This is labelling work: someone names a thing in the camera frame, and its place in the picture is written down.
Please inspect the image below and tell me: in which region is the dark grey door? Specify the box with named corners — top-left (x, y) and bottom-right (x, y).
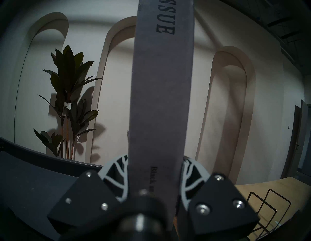
top-left (281, 100), bottom-right (311, 179)

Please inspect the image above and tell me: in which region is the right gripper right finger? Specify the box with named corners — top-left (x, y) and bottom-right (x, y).
top-left (179, 157), bottom-right (260, 241)

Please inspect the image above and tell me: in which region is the light wooden table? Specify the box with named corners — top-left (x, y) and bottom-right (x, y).
top-left (234, 177), bottom-right (308, 241)

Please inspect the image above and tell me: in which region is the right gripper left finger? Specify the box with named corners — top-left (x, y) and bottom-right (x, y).
top-left (47, 155), bottom-right (129, 235)

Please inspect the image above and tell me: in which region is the tall green potted plant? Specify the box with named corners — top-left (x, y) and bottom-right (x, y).
top-left (34, 44), bottom-right (102, 161)

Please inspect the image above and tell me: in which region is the grey Special Issue book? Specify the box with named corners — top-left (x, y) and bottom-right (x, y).
top-left (128, 0), bottom-right (195, 231)

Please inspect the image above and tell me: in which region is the black wire book stand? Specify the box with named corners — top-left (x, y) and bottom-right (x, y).
top-left (246, 189), bottom-right (291, 240)

